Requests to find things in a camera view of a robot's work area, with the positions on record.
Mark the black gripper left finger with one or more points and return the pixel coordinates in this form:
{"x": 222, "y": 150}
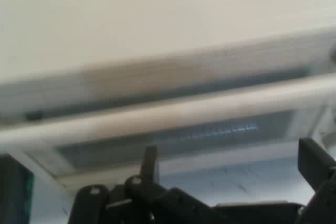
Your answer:
{"x": 147, "y": 197}

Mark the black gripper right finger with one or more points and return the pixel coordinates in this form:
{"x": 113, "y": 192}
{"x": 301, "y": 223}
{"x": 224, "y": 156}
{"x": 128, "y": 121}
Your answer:
{"x": 320, "y": 176}

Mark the dark object with green edge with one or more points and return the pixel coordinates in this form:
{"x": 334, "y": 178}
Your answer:
{"x": 13, "y": 190}

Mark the cream white toaster oven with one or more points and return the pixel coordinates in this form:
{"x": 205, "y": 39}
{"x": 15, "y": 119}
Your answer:
{"x": 131, "y": 24}

